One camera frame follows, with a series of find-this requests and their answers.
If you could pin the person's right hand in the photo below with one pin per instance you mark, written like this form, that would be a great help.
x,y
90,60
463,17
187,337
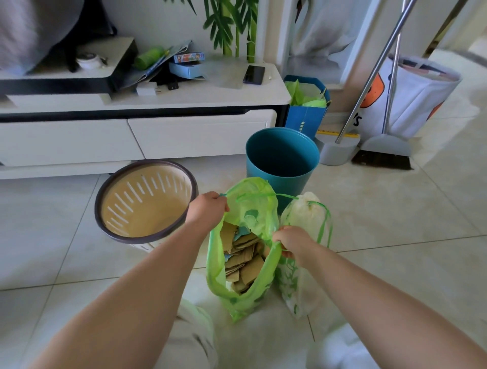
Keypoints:
x,y
298,243

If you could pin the person's left hand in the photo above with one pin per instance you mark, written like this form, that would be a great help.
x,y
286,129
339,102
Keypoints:
x,y
205,213

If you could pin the person's left fingers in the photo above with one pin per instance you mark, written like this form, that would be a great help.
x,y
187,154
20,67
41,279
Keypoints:
x,y
224,204

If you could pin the person's right fingers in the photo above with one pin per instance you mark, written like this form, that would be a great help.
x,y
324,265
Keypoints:
x,y
279,236

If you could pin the green plastic garbage bag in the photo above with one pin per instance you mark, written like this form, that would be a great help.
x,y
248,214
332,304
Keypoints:
x,y
251,207

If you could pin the person's left forearm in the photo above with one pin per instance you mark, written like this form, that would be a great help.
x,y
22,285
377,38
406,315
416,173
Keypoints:
x,y
133,300

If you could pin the person's right forearm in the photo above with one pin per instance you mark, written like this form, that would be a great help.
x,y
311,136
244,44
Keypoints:
x,y
380,304

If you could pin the pile of cardboard pieces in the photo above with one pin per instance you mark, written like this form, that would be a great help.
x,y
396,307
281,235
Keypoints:
x,y
247,266

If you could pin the teal plastic waste bin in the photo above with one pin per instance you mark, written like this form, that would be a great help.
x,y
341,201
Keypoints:
x,y
281,156

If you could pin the beige slotted basket brown rim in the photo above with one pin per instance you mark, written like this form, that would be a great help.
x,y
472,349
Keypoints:
x,y
144,201

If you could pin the person's white trousers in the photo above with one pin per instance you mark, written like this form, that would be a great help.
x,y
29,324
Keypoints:
x,y
266,342

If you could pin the white television cabinet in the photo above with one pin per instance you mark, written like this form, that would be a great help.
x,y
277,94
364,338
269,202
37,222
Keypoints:
x,y
213,95

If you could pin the blue cardboard bin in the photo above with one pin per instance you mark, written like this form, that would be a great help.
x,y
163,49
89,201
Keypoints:
x,y
304,119

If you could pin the small black plug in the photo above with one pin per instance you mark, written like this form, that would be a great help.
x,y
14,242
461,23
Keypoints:
x,y
173,86

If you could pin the black smartphone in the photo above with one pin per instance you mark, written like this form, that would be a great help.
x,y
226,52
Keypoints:
x,y
254,74

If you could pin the light green bin liner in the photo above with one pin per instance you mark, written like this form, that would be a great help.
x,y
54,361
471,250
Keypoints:
x,y
302,95

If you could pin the white power adapter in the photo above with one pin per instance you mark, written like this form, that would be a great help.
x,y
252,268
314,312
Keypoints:
x,y
147,89

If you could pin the light blue box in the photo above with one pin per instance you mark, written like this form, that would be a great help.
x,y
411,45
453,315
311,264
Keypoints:
x,y
186,70

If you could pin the colourful small box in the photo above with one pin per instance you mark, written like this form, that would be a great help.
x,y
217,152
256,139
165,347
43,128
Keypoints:
x,y
189,57

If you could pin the folded magazine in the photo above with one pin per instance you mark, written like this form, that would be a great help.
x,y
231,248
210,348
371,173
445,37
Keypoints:
x,y
142,76

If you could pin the green plastic bottle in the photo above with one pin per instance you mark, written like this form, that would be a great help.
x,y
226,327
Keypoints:
x,y
149,57

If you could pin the wide white cabinet drawer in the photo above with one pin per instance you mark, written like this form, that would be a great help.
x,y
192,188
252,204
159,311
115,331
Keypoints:
x,y
64,142

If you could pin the green bamboo plant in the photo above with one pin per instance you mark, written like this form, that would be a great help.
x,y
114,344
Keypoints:
x,y
228,22

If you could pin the white raised shelf black edge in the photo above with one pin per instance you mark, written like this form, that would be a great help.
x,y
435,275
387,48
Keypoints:
x,y
110,51

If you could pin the white curtain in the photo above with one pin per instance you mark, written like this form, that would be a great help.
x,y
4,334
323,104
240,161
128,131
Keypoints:
x,y
323,34

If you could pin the white tape roll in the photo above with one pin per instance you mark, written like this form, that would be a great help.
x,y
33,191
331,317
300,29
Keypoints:
x,y
89,61

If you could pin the white bag with orange print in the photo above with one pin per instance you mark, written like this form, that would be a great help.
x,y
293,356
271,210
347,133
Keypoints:
x,y
418,95

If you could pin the black television stand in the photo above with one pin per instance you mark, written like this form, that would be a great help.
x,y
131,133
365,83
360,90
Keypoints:
x,y
95,19

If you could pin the grey cloth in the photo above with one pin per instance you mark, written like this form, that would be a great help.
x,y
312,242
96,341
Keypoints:
x,y
34,30

